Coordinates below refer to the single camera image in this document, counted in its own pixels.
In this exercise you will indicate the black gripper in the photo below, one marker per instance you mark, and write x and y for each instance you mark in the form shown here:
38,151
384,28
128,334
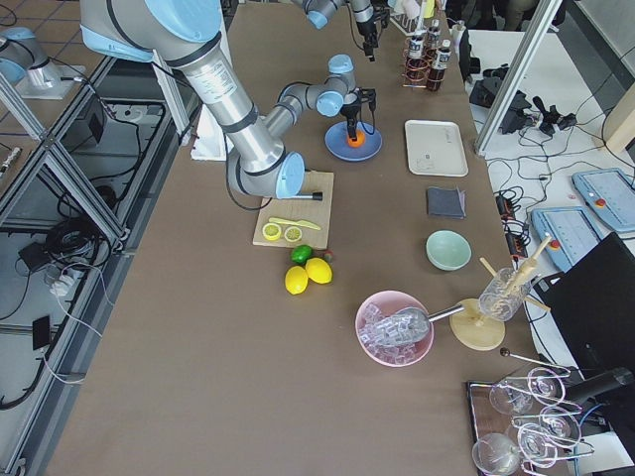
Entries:
366,24
350,110

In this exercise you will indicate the orange fruit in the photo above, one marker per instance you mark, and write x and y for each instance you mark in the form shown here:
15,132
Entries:
360,141

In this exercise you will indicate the blue plate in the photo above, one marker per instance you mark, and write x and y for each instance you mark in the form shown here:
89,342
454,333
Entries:
367,145

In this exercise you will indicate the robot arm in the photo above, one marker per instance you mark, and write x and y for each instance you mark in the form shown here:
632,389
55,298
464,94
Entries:
259,163
320,12

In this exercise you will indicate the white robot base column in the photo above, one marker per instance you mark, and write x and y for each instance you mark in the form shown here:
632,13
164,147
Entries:
208,129

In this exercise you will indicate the bottle upper in rack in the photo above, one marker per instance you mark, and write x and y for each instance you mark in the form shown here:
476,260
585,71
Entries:
415,49

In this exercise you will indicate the bottle in rack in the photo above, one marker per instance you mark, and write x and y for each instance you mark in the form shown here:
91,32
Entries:
438,66
433,38
415,49

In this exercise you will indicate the bottle lower right in rack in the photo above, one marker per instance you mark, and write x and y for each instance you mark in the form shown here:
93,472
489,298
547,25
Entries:
433,38

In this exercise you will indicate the bottle lower left in rack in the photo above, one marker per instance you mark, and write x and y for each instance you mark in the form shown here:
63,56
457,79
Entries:
438,66

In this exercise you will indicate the steel cylinder muddler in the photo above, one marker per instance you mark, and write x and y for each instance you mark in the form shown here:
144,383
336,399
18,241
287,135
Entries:
316,196

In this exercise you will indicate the cream rabbit tray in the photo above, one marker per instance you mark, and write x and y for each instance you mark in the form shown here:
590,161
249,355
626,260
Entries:
434,148

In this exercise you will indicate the wooden cutting board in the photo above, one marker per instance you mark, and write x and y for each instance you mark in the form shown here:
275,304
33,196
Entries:
314,211

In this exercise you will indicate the yellow plastic knife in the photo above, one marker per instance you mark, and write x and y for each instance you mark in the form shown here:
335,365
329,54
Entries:
300,223

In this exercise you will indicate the grey folded cloth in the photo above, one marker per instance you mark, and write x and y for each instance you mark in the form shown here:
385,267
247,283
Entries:
446,202

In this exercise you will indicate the lemon slice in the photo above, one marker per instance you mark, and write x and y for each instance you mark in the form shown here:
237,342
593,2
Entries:
293,234

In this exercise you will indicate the lemon half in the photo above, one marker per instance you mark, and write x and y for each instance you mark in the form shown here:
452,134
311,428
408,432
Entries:
272,231

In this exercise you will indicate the green lime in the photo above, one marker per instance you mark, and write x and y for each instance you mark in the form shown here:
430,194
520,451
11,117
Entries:
301,254

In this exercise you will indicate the yellow lemon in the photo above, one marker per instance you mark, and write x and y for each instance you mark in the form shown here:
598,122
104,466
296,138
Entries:
296,280
319,270

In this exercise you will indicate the green bowl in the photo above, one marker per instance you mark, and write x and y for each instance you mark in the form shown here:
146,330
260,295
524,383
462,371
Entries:
448,250

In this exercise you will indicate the metal ice scoop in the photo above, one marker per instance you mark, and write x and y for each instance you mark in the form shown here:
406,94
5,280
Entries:
410,325

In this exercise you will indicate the pink bowl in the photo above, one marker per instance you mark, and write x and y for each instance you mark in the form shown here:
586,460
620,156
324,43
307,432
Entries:
389,302

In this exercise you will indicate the clear ice cubes pile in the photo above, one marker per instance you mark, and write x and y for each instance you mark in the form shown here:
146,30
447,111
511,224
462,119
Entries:
401,354

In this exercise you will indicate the clear glass mug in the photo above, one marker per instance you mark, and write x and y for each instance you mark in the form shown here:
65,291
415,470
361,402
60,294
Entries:
497,302

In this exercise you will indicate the wooden cup tree stand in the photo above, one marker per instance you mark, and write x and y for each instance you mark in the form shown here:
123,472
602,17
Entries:
479,332

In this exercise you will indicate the teach pendant near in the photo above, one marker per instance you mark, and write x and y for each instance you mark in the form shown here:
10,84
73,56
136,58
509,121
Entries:
573,233

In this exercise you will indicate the teach pendant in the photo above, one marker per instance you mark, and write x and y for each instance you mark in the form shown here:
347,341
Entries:
573,233
609,194

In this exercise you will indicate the teach pendant far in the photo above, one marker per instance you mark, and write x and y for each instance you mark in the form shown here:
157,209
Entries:
609,194

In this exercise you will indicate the black laptop monitor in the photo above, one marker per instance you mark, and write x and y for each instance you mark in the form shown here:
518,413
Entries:
592,305

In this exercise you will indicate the wine glass rack tray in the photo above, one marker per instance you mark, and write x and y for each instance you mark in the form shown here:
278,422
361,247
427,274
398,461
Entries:
524,423

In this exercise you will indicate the copper wire bottle rack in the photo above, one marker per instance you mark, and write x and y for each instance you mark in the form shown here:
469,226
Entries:
417,78

